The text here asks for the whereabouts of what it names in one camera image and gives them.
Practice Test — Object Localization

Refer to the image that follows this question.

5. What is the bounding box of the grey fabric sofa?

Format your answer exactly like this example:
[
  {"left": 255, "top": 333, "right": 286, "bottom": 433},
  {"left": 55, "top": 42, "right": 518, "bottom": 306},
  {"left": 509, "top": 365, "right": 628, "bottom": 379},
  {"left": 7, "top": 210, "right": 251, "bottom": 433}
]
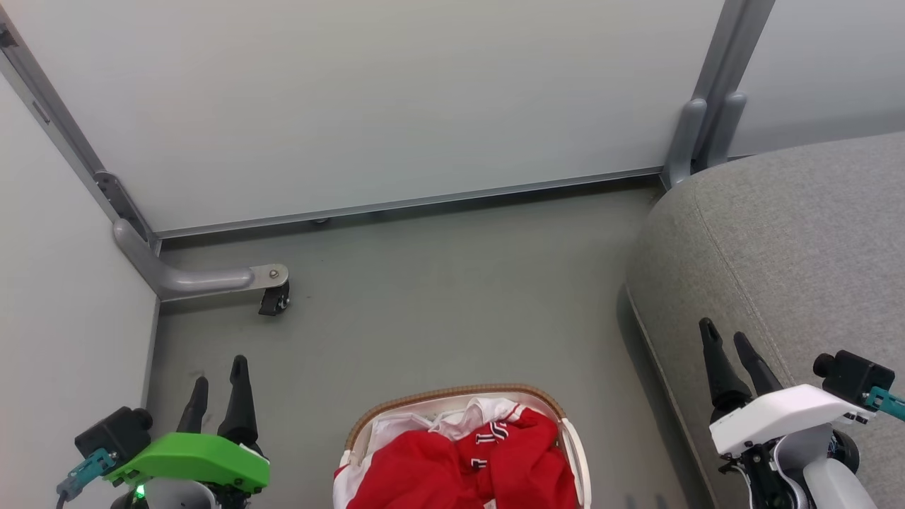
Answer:
[{"left": 626, "top": 131, "right": 905, "bottom": 509}]

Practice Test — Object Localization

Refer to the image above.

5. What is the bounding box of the teal right camera cable plug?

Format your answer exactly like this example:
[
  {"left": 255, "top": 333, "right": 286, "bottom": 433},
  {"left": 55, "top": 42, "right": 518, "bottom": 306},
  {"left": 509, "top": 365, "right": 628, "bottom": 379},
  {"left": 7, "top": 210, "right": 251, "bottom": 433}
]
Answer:
[{"left": 864, "top": 387, "right": 905, "bottom": 423}]

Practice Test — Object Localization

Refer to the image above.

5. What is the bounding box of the aluminium partition bottom rail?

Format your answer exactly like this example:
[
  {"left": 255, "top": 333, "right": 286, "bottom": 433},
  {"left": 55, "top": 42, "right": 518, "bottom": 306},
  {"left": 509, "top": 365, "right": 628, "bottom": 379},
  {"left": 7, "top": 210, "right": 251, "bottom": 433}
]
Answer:
[{"left": 152, "top": 166, "right": 665, "bottom": 240}]

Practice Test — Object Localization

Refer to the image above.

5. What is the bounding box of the black caster wheel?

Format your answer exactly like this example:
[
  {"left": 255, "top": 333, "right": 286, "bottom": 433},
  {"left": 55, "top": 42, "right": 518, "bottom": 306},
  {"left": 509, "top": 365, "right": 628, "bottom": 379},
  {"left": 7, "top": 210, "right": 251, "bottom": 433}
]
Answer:
[{"left": 258, "top": 281, "right": 291, "bottom": 317}]

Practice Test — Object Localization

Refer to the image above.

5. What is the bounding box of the grey partition foot with caster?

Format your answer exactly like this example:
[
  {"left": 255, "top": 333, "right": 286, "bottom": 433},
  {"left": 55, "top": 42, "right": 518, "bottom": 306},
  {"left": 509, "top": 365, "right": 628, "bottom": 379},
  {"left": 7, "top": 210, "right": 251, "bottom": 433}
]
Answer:
[{"left": 113, "top": 218, "right": 289, "bottom": 303}]

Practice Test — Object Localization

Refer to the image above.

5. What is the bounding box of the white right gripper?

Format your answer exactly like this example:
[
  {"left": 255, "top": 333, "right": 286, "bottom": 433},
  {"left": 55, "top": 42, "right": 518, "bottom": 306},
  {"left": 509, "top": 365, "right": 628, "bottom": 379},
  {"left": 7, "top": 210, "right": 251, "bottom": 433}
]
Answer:
[{"left": 699, "top": 318, "right": 877, "bottom": 457}]

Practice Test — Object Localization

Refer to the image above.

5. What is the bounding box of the teal camera cable plug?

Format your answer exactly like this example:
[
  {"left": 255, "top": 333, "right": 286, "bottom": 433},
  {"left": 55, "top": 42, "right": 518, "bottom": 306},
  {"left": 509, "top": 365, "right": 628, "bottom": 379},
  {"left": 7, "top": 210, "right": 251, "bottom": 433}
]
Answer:
[
  {"left": 864, "top": 387, "right": 905, "bottom": 423},
  {"left": 57, "top": 449, "right": 117, "bottom": 497}
]

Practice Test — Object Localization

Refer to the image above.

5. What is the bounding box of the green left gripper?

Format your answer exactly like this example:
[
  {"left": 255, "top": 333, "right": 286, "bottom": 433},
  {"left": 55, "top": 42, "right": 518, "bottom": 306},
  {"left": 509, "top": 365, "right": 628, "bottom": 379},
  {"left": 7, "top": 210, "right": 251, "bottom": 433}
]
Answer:
[{"left": 105, "top": 355, "right": 271, "bottom": 496}]

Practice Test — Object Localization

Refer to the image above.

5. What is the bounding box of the teal left camera cable plug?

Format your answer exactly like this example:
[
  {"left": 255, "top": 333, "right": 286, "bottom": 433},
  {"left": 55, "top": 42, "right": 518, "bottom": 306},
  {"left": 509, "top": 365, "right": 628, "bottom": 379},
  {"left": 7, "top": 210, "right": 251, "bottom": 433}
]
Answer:
[{"left": 57, "top": 449, "right": 117, "bottom": 497}]

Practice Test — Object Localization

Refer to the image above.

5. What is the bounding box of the aluminium partition post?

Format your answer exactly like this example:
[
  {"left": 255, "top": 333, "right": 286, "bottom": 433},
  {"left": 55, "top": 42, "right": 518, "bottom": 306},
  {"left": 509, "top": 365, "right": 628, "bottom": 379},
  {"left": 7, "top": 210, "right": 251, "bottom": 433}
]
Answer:
[
  {"left": 689, "top": 0, "right": 776, "bottom": 107},
  {"left": 0, "top": 21, "right": 160, "bottom": 250}
]

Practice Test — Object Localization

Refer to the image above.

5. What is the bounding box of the white wicker-rimmed laundry basket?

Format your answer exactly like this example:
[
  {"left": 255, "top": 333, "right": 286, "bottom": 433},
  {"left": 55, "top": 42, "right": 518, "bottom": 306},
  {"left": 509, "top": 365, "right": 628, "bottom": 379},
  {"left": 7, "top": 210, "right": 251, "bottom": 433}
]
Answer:
[{"left": 332, "top": 384, "right": 592, "bottom": 509}]

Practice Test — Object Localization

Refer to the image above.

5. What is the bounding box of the red and white garment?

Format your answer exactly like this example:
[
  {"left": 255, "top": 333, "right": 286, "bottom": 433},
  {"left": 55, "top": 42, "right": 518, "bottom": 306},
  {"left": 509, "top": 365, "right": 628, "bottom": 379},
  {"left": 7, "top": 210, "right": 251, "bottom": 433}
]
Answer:
[{"left": 346, "top": 407, "right": 580, "bottom": 509}]

